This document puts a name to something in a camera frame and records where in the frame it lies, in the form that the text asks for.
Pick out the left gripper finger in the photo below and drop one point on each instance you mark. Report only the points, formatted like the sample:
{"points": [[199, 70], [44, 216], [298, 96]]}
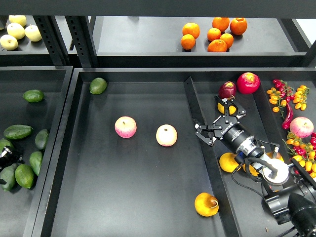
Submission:
{"points": [[9, 156]]}

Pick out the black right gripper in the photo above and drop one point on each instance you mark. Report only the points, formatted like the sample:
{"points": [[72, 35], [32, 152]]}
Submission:
{"points": [[227, 128]]}

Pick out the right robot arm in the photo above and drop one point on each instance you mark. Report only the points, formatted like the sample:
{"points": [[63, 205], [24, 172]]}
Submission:
{"points": [[288, 190]]}

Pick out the dark avocado left edge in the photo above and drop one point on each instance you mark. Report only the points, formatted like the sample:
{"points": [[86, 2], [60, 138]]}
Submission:
{"points": [[5, 142]]}

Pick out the dark avocado bottom left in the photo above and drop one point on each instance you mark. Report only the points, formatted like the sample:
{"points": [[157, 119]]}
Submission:
{"points": [[8, 175]]}

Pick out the dark green long avocado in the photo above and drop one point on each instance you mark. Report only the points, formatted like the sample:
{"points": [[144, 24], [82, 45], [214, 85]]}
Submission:
{"points": [[17, 131]]}

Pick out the green avocado lower tray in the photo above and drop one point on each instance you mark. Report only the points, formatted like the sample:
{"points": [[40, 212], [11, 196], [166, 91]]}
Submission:
{"points": [[36, 161]]}

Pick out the green avocado tray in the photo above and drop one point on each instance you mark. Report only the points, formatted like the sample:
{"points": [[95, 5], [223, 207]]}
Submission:
{"points": [[33, 95], [36, 161]]}

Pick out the yellow pear right tray left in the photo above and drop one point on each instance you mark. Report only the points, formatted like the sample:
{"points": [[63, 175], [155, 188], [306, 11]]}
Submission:
{"points": [[227, 162]]}

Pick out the yellow pear tray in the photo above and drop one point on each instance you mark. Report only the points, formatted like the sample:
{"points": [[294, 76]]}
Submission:
{"points": [[227, 162], [251, 169]]}

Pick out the yellow pear right tray middle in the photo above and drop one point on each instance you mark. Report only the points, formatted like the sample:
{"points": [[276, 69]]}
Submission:
{"points": [[251, 169]]}

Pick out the green avocado upper left tray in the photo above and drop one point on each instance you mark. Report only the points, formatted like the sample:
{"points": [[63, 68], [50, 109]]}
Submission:
{"points": [[33, 95]]}

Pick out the green avocado at tray corner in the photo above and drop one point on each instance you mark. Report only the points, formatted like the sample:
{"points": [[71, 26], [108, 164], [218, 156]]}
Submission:
{"points": [[97, 86]]}

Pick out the pale yellow pear front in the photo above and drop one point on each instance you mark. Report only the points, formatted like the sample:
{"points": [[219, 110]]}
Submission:
{"points": [[8, 42]]}

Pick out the pale yellow pear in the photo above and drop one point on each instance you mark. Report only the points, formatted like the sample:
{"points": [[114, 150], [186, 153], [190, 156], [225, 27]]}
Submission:
{"points": [[16, 30], [19, 19], [8, 42], [32, 33]]}

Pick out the pale yellow pear right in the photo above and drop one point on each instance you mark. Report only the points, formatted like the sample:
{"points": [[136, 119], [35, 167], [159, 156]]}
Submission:
{"points": [[32, 33]]}

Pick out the pale yellow pear middle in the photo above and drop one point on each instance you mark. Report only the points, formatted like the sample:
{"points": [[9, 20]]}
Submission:
{"points": [[16, 30]]}

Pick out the pale yellow pear top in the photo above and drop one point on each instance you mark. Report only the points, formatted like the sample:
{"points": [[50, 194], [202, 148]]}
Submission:
{"points": [[19, 19]]}

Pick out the dark red apple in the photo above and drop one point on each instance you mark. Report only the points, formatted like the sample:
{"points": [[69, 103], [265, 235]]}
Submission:
{"points": [[227, 90]]}

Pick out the bright red apple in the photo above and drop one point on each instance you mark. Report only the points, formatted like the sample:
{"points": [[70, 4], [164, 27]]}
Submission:
{"points": [[248, 83]]}

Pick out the pale pink apple centre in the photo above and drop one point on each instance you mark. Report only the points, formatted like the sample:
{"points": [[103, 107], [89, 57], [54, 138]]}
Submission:
{"points": [[166, 135]]}

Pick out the upper cherry tomato bunch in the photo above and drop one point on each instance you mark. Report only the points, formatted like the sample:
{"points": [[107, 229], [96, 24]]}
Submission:
{"points": [[282, 94]]}

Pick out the cherry tomato bunch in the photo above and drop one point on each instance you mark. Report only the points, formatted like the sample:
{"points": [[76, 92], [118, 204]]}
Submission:
{"points": [[282, 94], [304, 152]]}

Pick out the black left tray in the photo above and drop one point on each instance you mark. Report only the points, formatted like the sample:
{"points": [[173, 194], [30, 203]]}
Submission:
{"points": [[19, 207]]}

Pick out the black tray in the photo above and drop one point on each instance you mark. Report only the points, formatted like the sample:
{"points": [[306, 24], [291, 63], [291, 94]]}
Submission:
{"points": [[19, 207], [101, 185]]}

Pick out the red chili pepper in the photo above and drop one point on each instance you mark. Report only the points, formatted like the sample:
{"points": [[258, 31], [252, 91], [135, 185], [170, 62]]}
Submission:
{"points": [[289, 117]]}

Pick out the orange front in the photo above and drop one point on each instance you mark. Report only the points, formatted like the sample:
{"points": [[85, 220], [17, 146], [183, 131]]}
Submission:
{"points": [[217, 45]]}

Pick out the small orange right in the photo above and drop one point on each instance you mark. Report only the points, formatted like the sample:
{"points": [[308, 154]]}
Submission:
{"points": [[228, 39]]}

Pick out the small orange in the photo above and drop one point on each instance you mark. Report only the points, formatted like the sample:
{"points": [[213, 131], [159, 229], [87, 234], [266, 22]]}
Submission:
{"points": [[213, 34], [228, 39]]}

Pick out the orange lower left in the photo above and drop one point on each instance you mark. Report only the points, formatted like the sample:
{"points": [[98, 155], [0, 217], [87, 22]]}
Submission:
{"points": [[188, 41]]}

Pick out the small orange centre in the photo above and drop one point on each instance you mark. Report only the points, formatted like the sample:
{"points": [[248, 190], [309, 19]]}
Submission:
{"points": [[213, 34]]}

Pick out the pink apple right side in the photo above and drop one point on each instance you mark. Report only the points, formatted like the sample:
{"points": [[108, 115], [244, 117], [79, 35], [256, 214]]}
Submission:
{"points": [[301, 127]]}

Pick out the pink apple left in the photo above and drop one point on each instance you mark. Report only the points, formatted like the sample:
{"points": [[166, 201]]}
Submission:
{"points": [[125, 127]]}

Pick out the lower cherry tomato bunch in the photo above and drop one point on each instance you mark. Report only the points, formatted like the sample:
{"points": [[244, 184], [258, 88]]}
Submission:
{"points": [[304, 152]]}

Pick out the orange top left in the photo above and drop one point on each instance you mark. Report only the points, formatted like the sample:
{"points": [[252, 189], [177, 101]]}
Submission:
{"points": [[191, 28]]}

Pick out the orange top right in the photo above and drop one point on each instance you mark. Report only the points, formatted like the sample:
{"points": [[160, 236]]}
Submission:
{"points": [[238, 26]]}

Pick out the orange top centre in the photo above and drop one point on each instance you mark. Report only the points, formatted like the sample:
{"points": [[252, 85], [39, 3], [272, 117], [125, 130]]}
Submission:
{"points": [[221, 23]]}

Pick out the black centre tray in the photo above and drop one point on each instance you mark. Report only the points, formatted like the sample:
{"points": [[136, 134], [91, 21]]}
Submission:
{"points": [[101, 185]]}

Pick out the black upper shelf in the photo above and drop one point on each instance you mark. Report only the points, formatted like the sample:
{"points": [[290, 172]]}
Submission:
{"points": [[147, 33]]}

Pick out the dark avocado by tray wall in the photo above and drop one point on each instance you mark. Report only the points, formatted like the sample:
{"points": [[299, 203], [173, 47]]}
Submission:
{"points": [[41, 139]]}

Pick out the black shelf post left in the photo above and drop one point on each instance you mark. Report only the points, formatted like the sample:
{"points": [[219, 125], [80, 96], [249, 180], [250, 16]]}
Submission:
{"points": [[52, 39]]}

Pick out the black shelf post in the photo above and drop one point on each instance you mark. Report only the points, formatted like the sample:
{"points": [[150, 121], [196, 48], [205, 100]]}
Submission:
{"points": [[81, 32], [52, 39]]}

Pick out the black shelf post right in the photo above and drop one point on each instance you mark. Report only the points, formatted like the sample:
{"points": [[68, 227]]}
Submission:
{"points": [[81, 32]]}

